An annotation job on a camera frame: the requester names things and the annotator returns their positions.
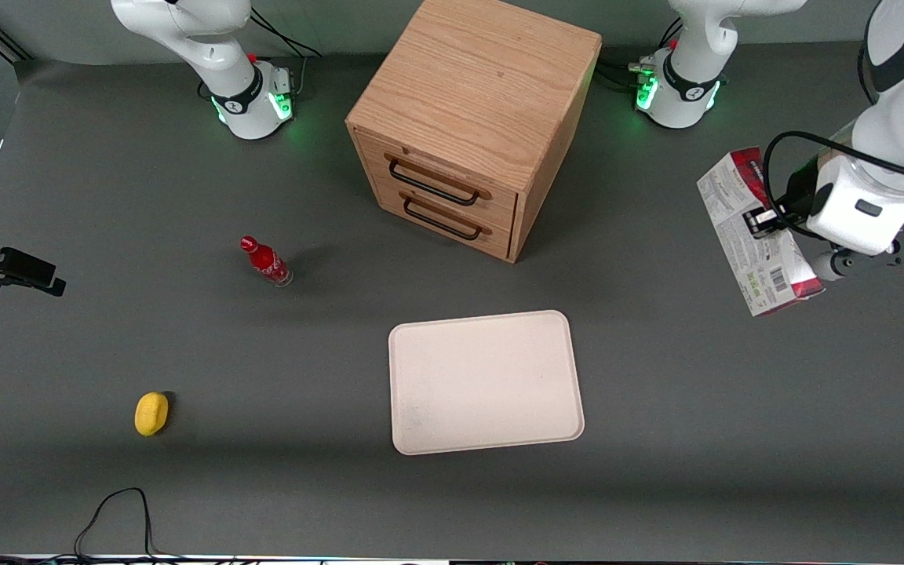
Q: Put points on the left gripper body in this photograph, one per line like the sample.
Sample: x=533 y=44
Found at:
x=797 y=193

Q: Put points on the red cookie box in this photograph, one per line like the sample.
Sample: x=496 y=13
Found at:
x=738 y=227

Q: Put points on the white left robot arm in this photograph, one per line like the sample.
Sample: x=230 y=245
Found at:
x=687 y=88

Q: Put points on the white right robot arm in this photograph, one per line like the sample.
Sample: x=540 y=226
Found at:
x=242 y=92

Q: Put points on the beige plastic tray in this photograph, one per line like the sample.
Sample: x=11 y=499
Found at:
x=483 y=383

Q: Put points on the yellow lemon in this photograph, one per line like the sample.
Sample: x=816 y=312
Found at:
x=151 y=413

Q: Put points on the red soda bottle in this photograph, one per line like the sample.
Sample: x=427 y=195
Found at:
x=267 y=261

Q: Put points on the black stand bar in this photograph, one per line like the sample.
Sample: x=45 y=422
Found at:
x=1 y=39

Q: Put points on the wooden lower drawer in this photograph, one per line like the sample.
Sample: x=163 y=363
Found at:
x=491 y=243

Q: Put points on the wooden drawer cabinet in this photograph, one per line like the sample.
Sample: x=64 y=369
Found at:
x=477 y=78

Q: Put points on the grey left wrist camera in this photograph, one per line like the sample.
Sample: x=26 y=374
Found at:
x=883 y=255

